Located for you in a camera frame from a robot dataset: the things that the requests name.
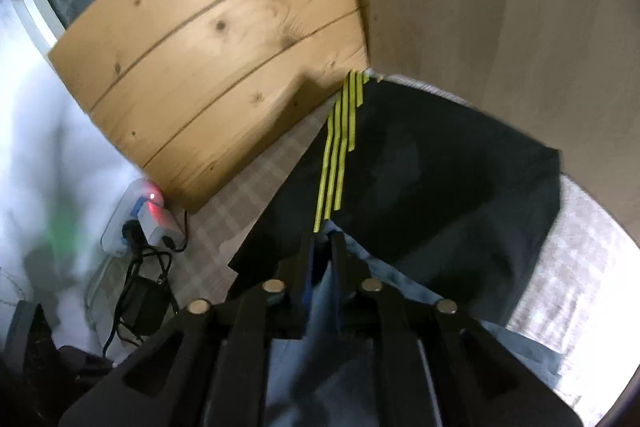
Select plaid blanket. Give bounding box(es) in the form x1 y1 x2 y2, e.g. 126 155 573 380
187 74 640 427

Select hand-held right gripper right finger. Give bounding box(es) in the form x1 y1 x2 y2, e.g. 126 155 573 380
330 231 583 427

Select white charger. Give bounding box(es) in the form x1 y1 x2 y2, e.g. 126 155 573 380
137 201 181 247

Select pine wood board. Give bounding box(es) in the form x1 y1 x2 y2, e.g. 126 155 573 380
47 0 371 214

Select white power strip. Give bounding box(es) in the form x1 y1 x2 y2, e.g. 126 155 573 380
100 179 166 258

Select black power brick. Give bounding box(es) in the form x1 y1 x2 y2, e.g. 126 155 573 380
117 274 178 335

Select black pants with yellow stripes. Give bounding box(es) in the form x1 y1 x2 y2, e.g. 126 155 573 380
227 74 563 325

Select dark grey pants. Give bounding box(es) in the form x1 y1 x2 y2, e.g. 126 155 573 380
262 219 568 427

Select black power cord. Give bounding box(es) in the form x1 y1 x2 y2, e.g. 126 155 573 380
102 207 191 360

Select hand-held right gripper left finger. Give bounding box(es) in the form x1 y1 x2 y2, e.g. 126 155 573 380
57 232 318 427

